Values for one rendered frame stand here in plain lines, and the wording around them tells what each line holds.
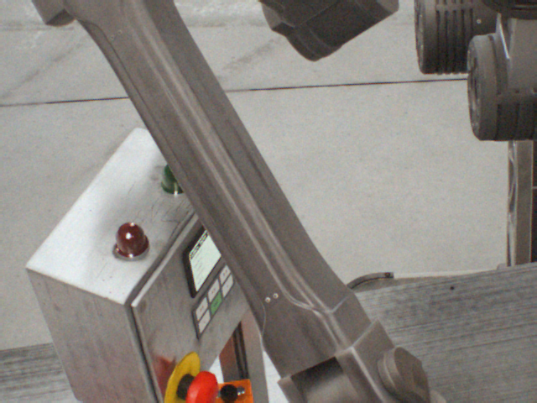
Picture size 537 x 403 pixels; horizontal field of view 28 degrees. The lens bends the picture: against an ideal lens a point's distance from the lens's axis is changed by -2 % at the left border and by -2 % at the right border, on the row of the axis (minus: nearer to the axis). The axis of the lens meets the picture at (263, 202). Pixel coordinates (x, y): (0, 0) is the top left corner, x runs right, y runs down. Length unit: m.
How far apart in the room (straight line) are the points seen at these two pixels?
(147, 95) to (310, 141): 2.29
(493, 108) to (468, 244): 1.39
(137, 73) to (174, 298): 0.20
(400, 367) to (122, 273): 0.22
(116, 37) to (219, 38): 2.65
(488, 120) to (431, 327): 0.33
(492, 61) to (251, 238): 0.73
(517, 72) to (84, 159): 1.89
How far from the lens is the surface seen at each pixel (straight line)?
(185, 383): 0.92
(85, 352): 0.90
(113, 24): 0.75
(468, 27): 1.89
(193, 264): 0.86
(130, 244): 0.81
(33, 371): 1.60
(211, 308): 0.93
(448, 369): 1.53
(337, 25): 1.07
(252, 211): 0.73
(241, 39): 3.38
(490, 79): 1.40
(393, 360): 0.74
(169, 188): 0.86
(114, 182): 0.88
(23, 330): 2.72
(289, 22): 1.05
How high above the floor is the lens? 2.09
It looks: 47 degrees down
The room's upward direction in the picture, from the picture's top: 7 degrees counter-clockwise
